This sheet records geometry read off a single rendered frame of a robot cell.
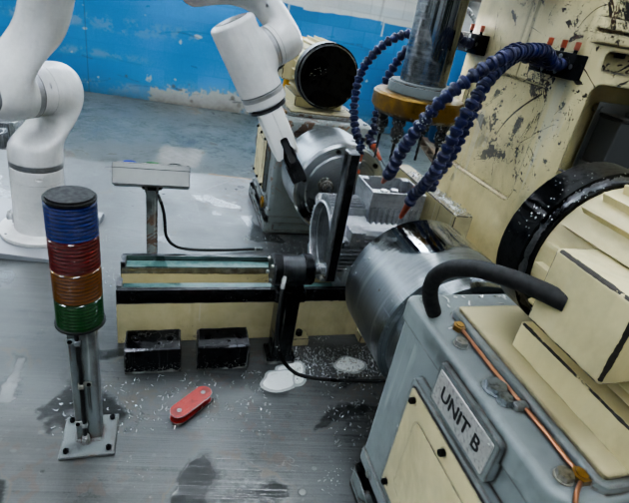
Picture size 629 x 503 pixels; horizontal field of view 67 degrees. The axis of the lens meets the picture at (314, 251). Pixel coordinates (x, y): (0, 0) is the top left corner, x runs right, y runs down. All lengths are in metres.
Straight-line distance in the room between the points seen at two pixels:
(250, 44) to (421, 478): 0.72
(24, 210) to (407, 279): 0.98
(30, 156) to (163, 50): 5.33
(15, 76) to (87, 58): 5.60
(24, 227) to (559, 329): 1.23
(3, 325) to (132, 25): 5.69
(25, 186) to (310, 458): 0.92
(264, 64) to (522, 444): 0.72
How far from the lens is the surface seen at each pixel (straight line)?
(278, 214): 1.48
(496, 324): 0.59
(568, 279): 0.45
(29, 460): 0.89
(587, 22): 0.97
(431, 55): 0.96
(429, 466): 0.59
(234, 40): 0.91
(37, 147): 1.31
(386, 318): 0.71
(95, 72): 6.81
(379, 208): 1.00
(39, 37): 1.21
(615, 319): 0.42
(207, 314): 1.01
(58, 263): 0.66
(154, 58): 6.60
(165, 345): 0.95
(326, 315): 1.07
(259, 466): 0.84
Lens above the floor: 1.47
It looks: 28 degrees down
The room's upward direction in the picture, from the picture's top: 10 degrees clockwise
